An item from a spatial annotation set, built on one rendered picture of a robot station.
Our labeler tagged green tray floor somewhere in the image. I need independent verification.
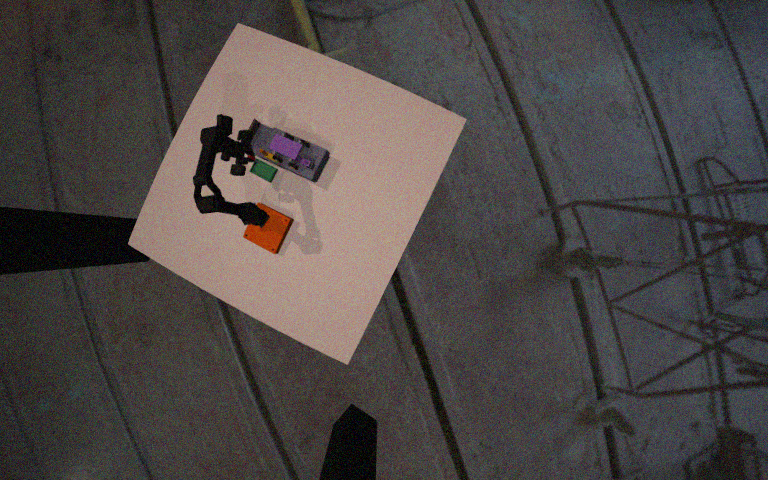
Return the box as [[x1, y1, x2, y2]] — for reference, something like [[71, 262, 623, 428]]
[[252, 162, 275, 181]]

